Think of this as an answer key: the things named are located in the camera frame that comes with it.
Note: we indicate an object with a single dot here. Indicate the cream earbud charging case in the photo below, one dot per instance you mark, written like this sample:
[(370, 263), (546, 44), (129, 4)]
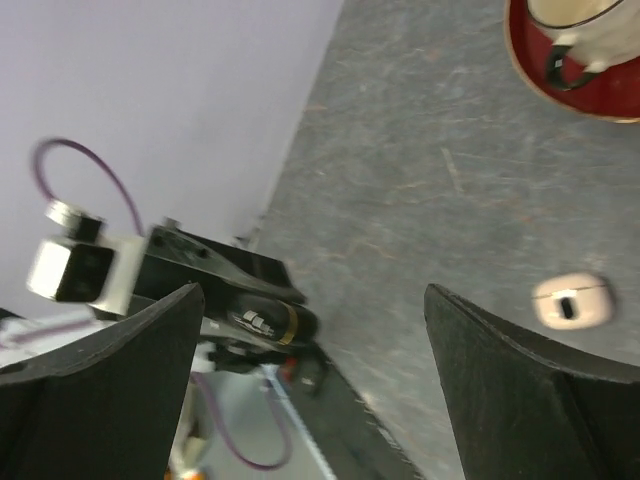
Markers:
[(574, 301)]

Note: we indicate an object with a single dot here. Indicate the red round tray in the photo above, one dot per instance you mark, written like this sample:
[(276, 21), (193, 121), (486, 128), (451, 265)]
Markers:
[(613, 95)]

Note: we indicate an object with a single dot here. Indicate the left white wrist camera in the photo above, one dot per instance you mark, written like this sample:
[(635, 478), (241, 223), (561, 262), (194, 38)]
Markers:
[(101, 275)]

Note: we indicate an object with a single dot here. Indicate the black earbud charging case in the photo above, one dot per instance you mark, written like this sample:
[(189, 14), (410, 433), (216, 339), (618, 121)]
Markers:
[(273, 320)]

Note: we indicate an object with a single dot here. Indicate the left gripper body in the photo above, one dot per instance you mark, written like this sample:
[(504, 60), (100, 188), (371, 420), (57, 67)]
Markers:
[(174, 258)]

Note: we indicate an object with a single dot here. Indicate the cream mug black handle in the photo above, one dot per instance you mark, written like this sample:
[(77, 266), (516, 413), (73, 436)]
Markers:
[(587, 38)]

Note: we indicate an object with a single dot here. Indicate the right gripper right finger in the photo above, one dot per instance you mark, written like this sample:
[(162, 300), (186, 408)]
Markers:
[(523, 406)]

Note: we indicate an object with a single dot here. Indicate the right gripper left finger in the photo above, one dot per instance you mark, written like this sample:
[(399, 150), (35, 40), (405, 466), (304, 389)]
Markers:
[(107, 405)]

